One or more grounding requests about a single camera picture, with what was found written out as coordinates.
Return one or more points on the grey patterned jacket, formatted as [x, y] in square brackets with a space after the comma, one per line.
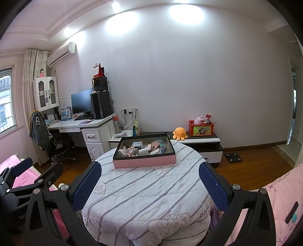
[40, 130]

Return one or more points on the blue yellow snack bag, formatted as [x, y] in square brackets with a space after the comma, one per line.
[136, 129]

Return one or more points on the green white card pack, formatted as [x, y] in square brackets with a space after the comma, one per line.
[136, 144]

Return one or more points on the black keyboard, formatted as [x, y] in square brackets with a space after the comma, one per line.
[82, 118]

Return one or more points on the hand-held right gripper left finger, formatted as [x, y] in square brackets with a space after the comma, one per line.
[86, 186]

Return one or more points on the pink printed quilt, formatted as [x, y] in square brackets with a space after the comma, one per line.
[281, 189]

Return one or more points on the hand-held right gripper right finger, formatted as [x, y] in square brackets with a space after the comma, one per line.
[214, 186]

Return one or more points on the white wall outlets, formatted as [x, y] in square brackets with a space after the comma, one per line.
[131, 111]

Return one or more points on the black computer tower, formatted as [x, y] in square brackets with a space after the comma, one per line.
[101, 105]

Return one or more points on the orange cap water bottle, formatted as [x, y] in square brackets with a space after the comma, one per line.
[117, 125]

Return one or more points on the purple mouse pad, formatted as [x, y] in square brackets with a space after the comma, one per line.
[86, 122]

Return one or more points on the pink printed packet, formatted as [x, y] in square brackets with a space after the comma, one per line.
[121, 134]

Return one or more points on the white air conditioner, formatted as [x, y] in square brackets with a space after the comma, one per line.
[61, 54]

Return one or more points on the striped white quilt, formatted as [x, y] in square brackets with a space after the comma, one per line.
[142, 189]

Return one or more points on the pink round compact case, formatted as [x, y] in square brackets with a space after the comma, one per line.
[155, 145]

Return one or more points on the black monitor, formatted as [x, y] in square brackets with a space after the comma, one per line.
[81, 101]

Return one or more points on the pink whale plush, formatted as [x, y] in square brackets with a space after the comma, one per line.
[198, 120]

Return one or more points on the white wall cabinet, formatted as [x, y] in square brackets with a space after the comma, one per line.
[46, 94]

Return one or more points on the pink doll figure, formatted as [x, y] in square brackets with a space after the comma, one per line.
[42, 73]

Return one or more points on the white elephant figurine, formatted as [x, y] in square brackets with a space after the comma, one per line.
[122, 151]

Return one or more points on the white desk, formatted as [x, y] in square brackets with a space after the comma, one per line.
[94, 137]

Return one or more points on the black device teal button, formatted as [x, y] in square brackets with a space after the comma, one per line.
[292, 212]

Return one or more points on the low white black cabinet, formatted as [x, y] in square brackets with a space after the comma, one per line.
[201, 142]

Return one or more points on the red storage crate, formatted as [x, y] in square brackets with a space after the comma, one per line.
[201, 130]

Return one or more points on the black bathroom scale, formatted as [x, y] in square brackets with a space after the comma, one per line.
[233, 157]

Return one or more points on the blue white box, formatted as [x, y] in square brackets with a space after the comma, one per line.
[65, 113]

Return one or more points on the blue dress doll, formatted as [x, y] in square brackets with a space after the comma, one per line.
[132, 151]

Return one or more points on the black office chair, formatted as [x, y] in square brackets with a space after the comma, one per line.
[61, 146]

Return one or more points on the window with metal bars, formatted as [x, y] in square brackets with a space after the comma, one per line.
[6, 99]

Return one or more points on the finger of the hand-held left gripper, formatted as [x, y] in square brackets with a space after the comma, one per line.
[51, 173]
[22, 166]

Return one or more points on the pink cardboard box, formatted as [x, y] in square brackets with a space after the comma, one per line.
[144, 162]

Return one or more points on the white door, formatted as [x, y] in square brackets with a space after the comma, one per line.
[290, 106]

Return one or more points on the orange octopus plush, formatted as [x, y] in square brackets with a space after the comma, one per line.
[180, 133]

